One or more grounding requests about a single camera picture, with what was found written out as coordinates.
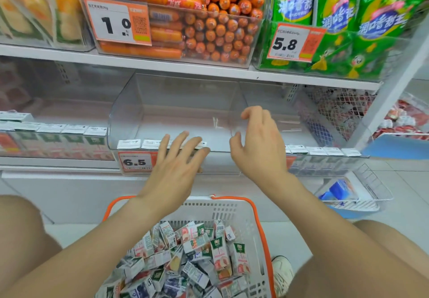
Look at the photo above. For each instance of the orange white price tag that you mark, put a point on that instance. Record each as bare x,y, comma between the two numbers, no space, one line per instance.
6,143
288,43
134,162
290,162
114,22

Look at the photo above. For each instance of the person's leg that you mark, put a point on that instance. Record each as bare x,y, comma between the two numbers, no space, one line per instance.
402,247
20,234

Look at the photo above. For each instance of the person's right hand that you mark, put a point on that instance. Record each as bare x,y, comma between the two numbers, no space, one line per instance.
264,150

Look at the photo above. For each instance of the bin of juice cartons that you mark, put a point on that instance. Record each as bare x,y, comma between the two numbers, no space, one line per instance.
331,152
67,147

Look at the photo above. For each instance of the person's left forearm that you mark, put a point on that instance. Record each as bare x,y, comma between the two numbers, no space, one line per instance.
83,261

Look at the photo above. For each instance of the person's right forearm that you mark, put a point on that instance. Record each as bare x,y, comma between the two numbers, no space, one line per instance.
335,240

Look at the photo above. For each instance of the stack of orange sausages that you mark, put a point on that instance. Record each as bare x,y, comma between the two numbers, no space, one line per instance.
218,22

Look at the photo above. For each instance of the person's right leg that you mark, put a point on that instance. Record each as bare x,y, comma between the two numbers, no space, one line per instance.
402,247

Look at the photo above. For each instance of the row of yellow food packs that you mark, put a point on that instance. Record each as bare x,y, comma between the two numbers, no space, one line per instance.
40,9

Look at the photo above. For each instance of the stack of green packets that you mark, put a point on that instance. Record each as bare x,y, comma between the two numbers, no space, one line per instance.
368,22

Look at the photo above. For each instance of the person's right white shoe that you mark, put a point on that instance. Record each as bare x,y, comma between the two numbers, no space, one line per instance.
281,274

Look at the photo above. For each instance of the stack of pink snack packets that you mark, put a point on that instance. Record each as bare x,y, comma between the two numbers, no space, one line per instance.
10,90

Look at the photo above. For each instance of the pile of small juice cartons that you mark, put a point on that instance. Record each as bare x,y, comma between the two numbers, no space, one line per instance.
201,257

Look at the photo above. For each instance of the heap of red white packets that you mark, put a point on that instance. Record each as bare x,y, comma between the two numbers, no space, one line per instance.
409,116

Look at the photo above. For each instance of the person's left hand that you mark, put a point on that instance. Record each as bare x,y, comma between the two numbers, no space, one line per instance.
174,180

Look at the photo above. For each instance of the person's left leg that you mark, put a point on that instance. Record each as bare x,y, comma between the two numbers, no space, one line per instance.
20,234

